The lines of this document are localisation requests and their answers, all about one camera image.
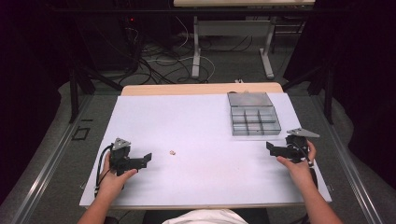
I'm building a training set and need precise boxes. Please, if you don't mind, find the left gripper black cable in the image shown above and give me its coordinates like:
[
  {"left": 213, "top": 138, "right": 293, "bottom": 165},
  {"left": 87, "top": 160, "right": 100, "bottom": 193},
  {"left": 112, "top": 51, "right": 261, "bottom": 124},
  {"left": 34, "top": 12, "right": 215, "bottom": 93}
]
[{"left": 94, "top": 144, "right": 115, "bottom": 198}]

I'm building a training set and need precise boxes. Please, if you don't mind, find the person's right hand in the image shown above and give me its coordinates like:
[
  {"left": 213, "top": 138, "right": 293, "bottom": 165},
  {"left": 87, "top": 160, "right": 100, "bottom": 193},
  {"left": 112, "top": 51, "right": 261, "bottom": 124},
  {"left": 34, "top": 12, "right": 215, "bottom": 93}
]
[{"left": 276, "top": 139, "right": 318, "bottom": 189}]

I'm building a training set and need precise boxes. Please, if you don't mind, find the tangle of floor cables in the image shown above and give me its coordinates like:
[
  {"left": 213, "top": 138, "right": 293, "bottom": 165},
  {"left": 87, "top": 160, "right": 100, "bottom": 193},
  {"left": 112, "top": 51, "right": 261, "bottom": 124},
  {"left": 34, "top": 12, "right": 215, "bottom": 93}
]
[{"left": 120, "top": 15, "right": 254, "bottom": 86}]

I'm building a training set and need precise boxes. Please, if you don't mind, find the metal floor rail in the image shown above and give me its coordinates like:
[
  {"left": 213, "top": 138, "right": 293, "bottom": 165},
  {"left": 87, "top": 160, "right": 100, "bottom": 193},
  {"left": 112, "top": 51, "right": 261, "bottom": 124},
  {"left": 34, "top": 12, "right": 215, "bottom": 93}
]
[
  {"left": 8, "top": 92, "right": 95, "bottom": 224},
  {"left": 311, "top": 92, "right": 385, "bottom": 224}
]

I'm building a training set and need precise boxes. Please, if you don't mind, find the black computer tower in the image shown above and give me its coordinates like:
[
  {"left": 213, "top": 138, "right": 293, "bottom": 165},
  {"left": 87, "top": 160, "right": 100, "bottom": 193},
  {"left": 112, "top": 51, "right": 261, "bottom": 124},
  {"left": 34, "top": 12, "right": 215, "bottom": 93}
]
[{"left": 74, "top": 13, "right": 142, "bottom": 71}]

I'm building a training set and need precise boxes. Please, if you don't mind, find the black metal stand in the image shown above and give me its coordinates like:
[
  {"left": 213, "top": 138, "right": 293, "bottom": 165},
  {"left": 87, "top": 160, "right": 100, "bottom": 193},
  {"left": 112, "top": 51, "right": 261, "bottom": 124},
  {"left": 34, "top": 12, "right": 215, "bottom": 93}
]
[
  {"left": 281, "top": 62, "right": 337, "bottom": 125},
  {"left": 67, "top": 59, "right": 124, "bottom": 124}
]

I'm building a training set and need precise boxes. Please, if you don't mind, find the clear plastic compartment box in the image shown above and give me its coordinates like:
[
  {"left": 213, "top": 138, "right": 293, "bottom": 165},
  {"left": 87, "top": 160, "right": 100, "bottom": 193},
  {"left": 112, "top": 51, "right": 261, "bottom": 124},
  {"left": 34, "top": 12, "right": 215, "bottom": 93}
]
[{"left": 226, "top": 91, "right": 282, "bottom": 137}]

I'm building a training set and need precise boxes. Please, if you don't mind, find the person's left hand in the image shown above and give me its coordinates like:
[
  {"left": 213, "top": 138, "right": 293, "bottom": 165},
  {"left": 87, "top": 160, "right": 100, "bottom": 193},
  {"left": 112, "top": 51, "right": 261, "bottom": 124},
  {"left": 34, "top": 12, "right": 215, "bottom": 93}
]
[{"left": 96, "top": 152, "right": 138, "bottom": 202}]

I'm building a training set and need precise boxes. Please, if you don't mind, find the white-legged desk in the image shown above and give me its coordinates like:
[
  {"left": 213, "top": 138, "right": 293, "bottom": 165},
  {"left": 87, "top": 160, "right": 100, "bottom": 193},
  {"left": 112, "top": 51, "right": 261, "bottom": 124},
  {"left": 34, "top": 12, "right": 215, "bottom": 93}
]
[{"left": 173, "top": 0, "right": 316, "bottom": 80}]

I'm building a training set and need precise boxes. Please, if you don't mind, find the person's white shirt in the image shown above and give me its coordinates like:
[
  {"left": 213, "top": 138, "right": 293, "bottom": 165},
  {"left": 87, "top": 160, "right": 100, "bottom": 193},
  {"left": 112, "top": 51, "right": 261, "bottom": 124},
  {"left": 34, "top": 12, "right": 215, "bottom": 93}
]
[{"left": 162, "top": 208, "right": 250, "bottom": 224}]

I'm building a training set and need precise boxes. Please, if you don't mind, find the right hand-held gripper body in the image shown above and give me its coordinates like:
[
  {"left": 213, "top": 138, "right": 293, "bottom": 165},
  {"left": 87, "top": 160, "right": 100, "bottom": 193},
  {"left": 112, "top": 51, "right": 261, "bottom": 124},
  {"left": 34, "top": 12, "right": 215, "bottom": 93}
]
[{"left": 284, "top": 127, "right": 321, "bottom": 164}]

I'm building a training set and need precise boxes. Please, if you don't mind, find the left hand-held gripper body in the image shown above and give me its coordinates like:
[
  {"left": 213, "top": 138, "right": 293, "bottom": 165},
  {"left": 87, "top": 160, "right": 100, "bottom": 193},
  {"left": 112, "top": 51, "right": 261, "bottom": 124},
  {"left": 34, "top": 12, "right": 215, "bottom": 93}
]
[{"left": 108, "top": 137, "right": 143, "bottom": 177}]

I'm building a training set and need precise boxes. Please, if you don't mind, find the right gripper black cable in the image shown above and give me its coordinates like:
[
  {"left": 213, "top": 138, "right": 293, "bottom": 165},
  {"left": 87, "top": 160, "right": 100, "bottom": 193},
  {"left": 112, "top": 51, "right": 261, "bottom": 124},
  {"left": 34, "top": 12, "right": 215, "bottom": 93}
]
[{"left": 292, "top": 141, "right": 319, "bottom": 189}]

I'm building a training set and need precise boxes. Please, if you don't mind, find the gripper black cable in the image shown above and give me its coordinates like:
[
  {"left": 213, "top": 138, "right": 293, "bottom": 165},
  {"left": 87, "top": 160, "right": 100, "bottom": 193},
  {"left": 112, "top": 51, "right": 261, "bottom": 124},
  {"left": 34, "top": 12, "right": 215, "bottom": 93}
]
[
  {"left": 292, "top": 141, "right": 319, "bottom": 189},
  {"left": 94, "top": 144, "right": 115, "bottom": 198}
]

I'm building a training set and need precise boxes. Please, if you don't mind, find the white table mat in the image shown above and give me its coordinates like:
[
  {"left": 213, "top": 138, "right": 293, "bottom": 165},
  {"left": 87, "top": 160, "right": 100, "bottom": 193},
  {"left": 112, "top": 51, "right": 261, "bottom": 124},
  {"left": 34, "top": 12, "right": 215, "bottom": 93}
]
[{"left": 78, "top": 92, "right": 332, "bottom": 210}]

